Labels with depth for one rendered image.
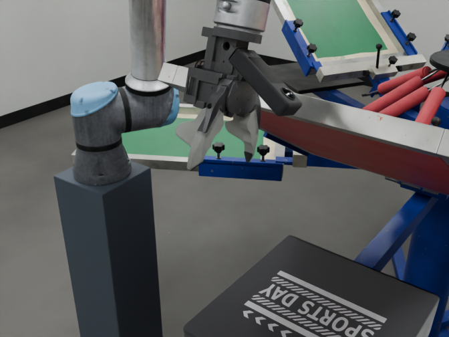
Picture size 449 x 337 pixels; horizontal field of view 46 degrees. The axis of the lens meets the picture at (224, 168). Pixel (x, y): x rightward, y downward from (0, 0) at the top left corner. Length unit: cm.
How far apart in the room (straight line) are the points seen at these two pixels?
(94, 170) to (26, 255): 198
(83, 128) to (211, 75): 63
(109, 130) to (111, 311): 52
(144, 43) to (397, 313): 88
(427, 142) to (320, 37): 194
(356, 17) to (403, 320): 187
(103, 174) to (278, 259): 53
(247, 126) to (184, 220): 263
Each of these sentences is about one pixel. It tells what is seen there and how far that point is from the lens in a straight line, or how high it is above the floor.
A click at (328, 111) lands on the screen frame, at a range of 87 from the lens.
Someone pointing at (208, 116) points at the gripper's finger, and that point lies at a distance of 73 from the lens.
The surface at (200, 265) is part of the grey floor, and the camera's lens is 303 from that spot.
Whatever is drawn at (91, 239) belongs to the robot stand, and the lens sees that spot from 145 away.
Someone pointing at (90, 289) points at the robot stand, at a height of 86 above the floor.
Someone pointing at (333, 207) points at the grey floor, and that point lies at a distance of 361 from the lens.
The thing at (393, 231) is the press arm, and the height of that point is 92.
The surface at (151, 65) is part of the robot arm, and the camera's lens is 131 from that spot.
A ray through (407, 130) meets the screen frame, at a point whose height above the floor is 155.
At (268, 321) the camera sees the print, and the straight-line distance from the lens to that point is 132.
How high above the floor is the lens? 185
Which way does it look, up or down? 27 degrees down
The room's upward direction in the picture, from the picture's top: straight up
